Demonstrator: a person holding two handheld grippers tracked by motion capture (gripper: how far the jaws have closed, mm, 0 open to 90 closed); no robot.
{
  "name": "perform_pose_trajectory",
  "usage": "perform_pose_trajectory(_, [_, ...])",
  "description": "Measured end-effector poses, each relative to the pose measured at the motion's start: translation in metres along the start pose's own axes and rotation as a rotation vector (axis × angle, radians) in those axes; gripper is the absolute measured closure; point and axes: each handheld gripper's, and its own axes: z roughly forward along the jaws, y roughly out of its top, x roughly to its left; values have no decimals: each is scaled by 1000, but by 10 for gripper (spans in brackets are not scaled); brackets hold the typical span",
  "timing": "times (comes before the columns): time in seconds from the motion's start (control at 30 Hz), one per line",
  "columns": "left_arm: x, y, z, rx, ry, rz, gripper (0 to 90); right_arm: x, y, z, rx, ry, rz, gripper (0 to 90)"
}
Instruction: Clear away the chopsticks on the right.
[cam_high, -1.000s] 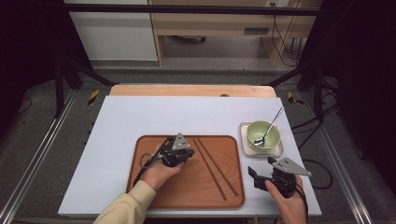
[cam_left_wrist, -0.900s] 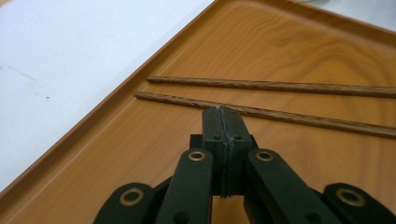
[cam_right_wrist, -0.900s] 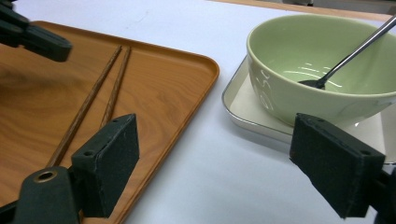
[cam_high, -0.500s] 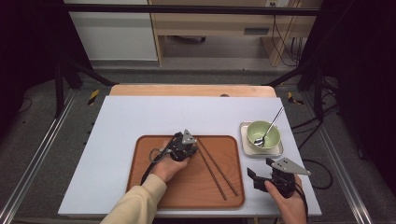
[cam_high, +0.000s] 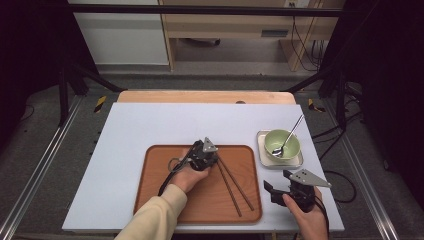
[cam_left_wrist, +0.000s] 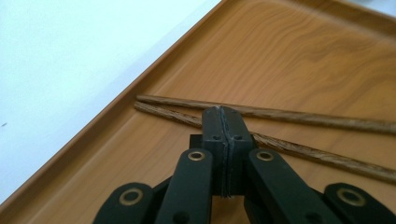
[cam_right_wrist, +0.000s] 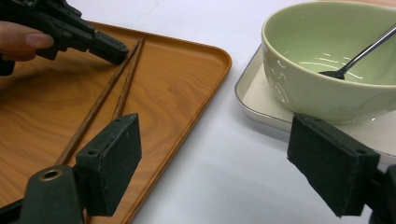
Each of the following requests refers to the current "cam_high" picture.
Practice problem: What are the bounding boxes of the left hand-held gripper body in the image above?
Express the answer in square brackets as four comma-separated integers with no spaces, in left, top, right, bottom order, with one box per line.
[189,137,219,172]

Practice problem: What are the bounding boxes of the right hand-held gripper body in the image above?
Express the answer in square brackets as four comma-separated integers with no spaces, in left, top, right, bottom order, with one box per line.
[289,168,332,213]

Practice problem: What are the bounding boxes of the white square plate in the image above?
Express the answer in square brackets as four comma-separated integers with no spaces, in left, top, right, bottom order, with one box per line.
[256,129,304,170]

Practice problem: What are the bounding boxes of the green bowl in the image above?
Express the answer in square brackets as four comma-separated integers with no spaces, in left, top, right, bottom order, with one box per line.
[264,129,302,161]

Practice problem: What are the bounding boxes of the brown chopstick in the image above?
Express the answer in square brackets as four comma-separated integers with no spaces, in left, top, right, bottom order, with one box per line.
[215,160,243,218]
[217,155,255,212]

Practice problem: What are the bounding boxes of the metal spoon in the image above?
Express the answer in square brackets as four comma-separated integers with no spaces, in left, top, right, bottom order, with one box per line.
[271,114,305,158]

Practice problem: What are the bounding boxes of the brown wooden tray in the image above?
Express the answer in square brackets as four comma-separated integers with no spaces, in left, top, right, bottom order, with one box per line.
[133,144,263,225]

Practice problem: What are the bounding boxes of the person's left hand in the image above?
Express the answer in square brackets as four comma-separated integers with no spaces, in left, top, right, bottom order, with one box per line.
[169,149,212,194]

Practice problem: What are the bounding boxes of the person's right hand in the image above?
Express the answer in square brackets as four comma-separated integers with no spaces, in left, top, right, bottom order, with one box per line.
[282,187,329,240]

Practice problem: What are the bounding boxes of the white table cover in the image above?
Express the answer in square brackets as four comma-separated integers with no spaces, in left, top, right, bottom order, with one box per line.
[62,102,345,233]

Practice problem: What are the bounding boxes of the yellow black floor tape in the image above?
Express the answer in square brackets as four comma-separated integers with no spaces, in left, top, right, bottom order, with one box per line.
[93,95,108,114]
[307,98,326,113]

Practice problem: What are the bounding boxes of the black metal stand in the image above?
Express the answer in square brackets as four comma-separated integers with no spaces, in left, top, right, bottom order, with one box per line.
[58,63,124,126]
[283,64,348,128]

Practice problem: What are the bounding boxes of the light wooden desk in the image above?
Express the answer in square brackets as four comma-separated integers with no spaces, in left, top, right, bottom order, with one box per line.
[159,0,346,72]

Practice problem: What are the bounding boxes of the black curtain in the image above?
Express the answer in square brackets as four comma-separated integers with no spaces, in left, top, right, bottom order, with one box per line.
[0,0,98,148]
[328,0,424,211]

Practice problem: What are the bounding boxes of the white cabinet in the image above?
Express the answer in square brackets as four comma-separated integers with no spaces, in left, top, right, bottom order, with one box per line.
[66,0,170,66]

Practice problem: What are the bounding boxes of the black horizontal bar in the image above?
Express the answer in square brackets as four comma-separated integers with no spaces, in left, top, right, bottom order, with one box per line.
[64,3,344,18]

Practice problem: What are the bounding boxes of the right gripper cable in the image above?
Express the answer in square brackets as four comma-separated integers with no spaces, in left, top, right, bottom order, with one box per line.
[313,194,331,240]

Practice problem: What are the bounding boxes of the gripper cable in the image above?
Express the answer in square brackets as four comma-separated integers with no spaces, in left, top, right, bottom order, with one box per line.
[157,143,201,197]
[313,194,331,240]

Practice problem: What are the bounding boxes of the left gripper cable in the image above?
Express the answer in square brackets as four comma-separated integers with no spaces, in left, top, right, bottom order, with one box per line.
[157,143,201,197]

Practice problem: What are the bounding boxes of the black floor cable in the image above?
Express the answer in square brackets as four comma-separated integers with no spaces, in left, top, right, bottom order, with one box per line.
[313,111,364,204]

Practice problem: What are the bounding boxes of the aluminium floor rail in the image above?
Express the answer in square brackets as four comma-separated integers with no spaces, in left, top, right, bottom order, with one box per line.
[321,99,401,240]
[0,96,84,240]

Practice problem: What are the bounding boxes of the black cables under desk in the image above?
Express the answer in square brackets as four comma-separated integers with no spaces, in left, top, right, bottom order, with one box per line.
[290,16,326,72]

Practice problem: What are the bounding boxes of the white wall socket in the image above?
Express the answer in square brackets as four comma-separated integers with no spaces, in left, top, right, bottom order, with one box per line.
[283,0,311,9]

